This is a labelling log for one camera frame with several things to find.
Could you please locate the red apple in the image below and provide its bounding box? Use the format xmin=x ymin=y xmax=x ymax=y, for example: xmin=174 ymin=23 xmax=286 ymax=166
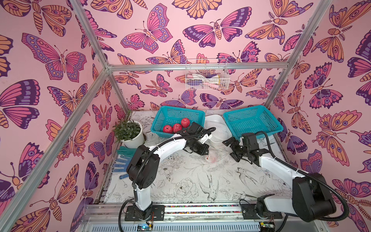
xmin=173 ymin=123 xmax=183 ymax=133
xmin=163 ymin=125 xmax=173 ymax=133

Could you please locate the netted apple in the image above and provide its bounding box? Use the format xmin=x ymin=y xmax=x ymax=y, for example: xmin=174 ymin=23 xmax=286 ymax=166
xmin=181 ymin=118 xmax=190 ymax=128
xmin=206 ymin=150 xmax=223 ymax=163

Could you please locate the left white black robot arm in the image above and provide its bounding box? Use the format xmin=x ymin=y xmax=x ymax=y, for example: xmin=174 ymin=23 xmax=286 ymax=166
xmin=118 ymin=122 xmax=216 ymax=225

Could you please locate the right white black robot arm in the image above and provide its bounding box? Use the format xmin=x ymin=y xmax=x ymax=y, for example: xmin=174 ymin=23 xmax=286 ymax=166
xmin=223 ymin=131 xmax=350 ymax=222

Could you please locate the white plastic tray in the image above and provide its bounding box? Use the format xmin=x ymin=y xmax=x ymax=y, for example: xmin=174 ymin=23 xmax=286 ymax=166
xmin=204 ymin=115 xmax=232 ymax=144

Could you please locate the right teal plastic basket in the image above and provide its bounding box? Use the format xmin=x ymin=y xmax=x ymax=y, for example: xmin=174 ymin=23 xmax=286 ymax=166
xmin=223 ymin=105 xmax=284 ymax=140

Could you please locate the teal plastic basket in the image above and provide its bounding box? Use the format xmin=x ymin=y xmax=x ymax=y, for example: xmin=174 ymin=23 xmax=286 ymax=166
xmin=223 ymin=105 xmax=284 ymax=140
xmin=151 ymin=106 xmax=205 ymax=138

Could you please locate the left teal plastic basket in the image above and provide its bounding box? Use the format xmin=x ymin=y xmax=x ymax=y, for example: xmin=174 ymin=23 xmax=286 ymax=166
xmin=151 ymin=106 xmax=205 ymax=138

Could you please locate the potted green plant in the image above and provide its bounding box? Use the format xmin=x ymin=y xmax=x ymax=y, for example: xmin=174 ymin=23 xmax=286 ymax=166
xmin=113 ymin=113 xmax=146 ymax=149

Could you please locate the blue dotted work glove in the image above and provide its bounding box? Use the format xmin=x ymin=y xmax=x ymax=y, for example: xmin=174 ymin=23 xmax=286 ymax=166
xmin=111 ymin=155 xmax=132 ymax=180

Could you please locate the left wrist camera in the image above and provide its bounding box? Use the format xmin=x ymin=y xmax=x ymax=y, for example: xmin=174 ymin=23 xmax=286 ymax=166
xmin=199 ymin=133 xmax=213 ymax=144

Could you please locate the white wire wall basket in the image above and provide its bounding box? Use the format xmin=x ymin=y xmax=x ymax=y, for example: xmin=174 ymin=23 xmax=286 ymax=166
xmin=184 ymin=62 xmax=230 ymax=91

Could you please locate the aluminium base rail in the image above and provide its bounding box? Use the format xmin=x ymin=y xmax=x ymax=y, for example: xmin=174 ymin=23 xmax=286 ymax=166
xmin=78 ymin=201 xmax=330 ymax=232

